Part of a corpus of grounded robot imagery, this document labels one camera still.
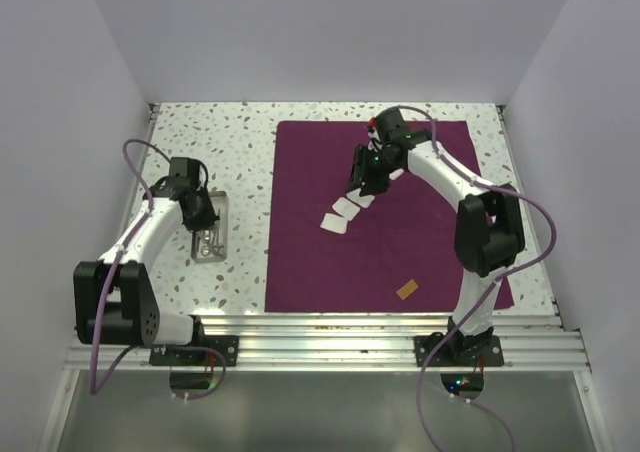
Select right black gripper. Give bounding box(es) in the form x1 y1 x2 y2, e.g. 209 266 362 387
346 145 400 198

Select steel surgical scissors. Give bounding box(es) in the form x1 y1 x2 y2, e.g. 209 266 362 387
197 229 223 257

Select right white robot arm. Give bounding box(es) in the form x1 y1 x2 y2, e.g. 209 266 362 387
347 106 525 365

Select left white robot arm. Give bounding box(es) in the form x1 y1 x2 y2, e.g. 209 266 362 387
73 157 219 365

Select white gauze pad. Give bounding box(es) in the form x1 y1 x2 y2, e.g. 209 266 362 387
320 213 349 234
389 168 404 181
332 197 360 221
346 188 375 208

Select metal instrument tray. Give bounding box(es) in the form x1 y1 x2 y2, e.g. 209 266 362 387
191 191 229 263

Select purple cloth mat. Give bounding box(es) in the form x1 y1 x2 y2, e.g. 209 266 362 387
263 120 516 314

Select tan adhesive bandage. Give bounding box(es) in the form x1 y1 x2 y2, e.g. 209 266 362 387
396 280 419 300

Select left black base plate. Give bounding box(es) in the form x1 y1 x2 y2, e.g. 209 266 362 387
149 335 240 367

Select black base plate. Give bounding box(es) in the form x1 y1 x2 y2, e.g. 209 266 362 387
149 335 240 367
413 332 505 368

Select aluminium rail frame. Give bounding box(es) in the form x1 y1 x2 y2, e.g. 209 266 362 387
37 102 609 452

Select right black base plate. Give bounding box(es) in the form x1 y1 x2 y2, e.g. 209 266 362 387
413 332 505 368

